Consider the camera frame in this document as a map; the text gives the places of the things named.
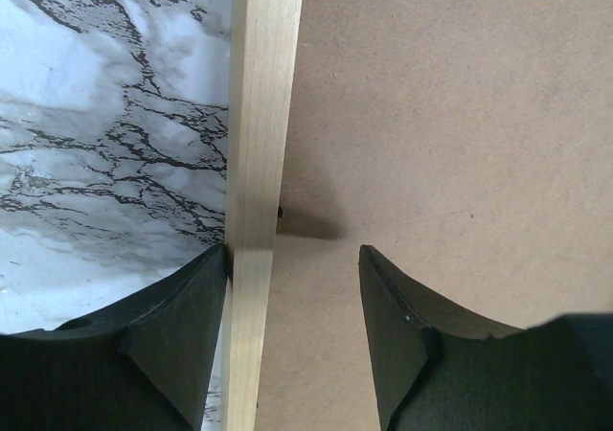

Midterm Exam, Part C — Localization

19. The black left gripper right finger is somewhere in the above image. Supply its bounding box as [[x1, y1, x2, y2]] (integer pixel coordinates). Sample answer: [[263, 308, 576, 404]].
[[359, 245, 612, 430]]

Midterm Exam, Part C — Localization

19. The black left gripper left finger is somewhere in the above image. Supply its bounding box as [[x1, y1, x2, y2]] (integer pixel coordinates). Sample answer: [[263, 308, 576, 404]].
[[1, 244, 227, 430]]

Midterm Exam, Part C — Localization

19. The brown frame backing board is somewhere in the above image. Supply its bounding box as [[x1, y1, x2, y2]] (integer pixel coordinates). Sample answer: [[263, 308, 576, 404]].
[[256, 0, 612, 430]]

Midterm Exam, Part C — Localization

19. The light wooden picture frame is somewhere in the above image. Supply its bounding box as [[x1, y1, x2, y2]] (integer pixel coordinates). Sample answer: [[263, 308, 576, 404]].
[[221, 0, 303, 430]]

